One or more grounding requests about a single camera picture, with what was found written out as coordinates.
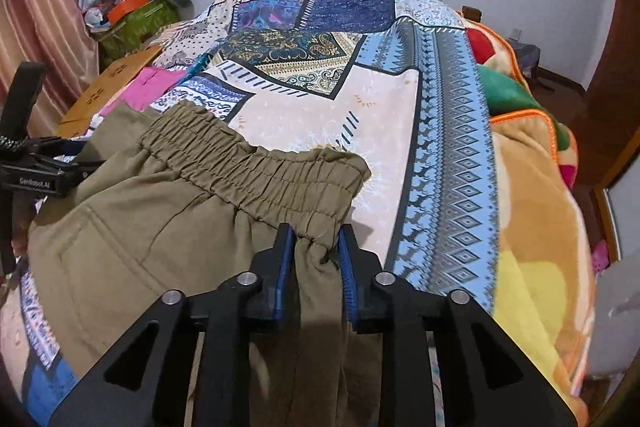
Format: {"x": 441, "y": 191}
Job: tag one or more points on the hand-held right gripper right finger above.
{"x": 347, "y": 279}

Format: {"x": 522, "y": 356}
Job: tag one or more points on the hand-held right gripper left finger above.
{"x": 286, "y": 267}

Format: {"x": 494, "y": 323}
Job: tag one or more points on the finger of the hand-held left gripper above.
{"x": 62, "y": 152}

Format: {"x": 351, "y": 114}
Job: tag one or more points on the olive green pants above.
{"x": 150, "y": 232}

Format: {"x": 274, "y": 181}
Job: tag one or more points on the wooden lap desk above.
{"x": 107, "y": 82}

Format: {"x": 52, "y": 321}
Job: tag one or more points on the pink cloth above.
{"x": 145, "y": 89}

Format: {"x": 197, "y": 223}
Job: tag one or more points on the green patterned bag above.
{"x": 135, "y": 29}

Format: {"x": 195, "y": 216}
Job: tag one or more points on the striped brown curtain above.
{"x": 45, "y": 7}

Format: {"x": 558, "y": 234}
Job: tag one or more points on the blue patchwork blanket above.
{"x": 310, "y": 117}

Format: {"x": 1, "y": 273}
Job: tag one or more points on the orange box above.
{"x": 127, "y": 7}

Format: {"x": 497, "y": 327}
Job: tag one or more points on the colourful fleece blanket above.
{"x": 530, "y": 232}

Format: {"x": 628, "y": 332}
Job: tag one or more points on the pink plastic item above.
{"x": 600, "y": 257}

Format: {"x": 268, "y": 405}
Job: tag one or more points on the white bedside cabinet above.
{"x": 610, "y": 307}

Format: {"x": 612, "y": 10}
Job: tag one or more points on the wooden bedpost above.
{"x": 470, "y": 12}

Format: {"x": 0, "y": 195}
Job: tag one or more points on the brown wooden door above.
{"x": 627, "y": 57}

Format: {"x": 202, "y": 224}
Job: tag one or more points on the white wall socket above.
{"x": 515, "y": 35}

